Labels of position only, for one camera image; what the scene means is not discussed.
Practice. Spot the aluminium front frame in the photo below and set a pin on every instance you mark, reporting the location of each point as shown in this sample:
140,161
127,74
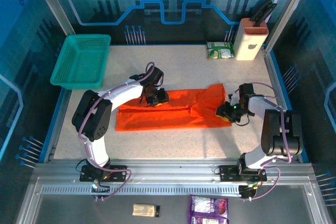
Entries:
170,171

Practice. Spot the green plastic basket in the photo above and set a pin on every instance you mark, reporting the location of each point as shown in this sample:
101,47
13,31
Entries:
78,61

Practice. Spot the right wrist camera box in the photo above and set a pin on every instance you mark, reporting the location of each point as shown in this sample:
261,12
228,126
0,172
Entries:
246,89

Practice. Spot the tan wrapped bar packet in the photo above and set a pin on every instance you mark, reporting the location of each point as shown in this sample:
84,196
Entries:
144,210

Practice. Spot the green snack packet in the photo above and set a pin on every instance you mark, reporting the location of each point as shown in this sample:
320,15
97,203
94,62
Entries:
220,50

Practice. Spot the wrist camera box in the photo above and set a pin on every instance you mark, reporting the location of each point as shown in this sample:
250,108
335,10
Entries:
246,89
157,75

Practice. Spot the purple snack packet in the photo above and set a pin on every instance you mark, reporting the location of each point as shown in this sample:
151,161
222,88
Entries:
207,209

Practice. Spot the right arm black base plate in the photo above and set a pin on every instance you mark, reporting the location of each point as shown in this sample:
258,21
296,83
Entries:
228,173

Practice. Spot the aluminium side rail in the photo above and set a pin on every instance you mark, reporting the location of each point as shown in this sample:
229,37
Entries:
61,100
270,64

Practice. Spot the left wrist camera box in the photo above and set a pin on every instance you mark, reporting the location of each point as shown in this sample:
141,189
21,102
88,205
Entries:
157,75

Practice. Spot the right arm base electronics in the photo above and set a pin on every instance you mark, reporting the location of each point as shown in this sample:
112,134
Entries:
248,191

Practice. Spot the beige knife block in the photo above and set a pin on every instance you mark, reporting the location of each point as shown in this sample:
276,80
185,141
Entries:
248,43

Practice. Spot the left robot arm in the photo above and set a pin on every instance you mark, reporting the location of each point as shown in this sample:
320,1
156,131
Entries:
97,119

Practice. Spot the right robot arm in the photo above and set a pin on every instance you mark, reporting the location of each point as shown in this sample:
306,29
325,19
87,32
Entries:
281,134

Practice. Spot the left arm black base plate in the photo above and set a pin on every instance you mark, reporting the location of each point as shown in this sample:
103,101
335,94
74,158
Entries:
118,173

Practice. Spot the aluminium corner post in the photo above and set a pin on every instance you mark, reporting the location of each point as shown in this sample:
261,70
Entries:
52,3
288,6

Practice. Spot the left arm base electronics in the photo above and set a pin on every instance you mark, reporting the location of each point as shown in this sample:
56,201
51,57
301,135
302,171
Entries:
99,188

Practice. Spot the orange t-shirt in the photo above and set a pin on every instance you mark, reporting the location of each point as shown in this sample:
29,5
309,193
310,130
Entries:
162,117

